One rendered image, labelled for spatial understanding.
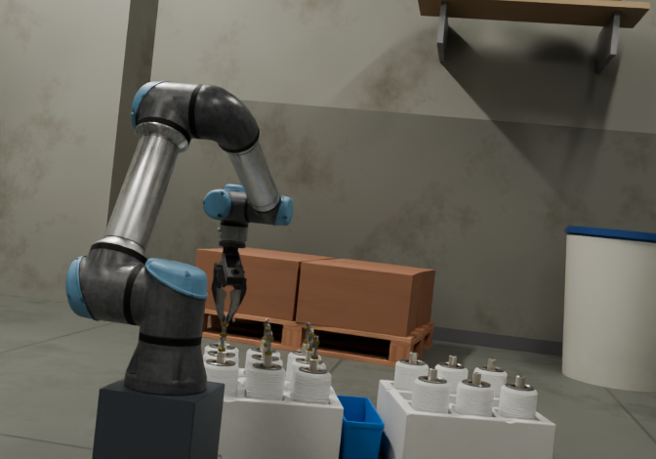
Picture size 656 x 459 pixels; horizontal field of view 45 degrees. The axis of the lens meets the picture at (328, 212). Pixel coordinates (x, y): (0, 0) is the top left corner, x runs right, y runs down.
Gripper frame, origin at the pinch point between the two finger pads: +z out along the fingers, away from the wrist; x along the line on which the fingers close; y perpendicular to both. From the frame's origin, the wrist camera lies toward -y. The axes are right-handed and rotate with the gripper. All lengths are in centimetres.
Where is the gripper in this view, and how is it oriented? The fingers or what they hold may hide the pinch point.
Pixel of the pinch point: (225, 317)
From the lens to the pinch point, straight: 215.1
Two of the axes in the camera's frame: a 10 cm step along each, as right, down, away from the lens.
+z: -1.0, 9.9, 0.0
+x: -9.5, -1.0, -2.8
